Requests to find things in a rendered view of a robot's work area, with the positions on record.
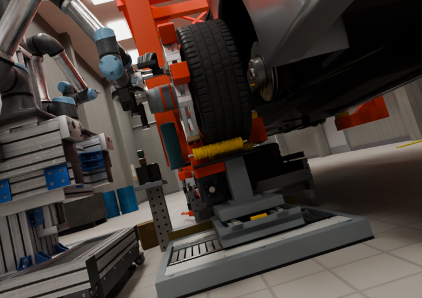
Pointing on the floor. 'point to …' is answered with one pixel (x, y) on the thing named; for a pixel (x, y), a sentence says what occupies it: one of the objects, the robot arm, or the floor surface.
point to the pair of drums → (128, 203)
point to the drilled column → (159, 215)
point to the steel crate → (85, 213)
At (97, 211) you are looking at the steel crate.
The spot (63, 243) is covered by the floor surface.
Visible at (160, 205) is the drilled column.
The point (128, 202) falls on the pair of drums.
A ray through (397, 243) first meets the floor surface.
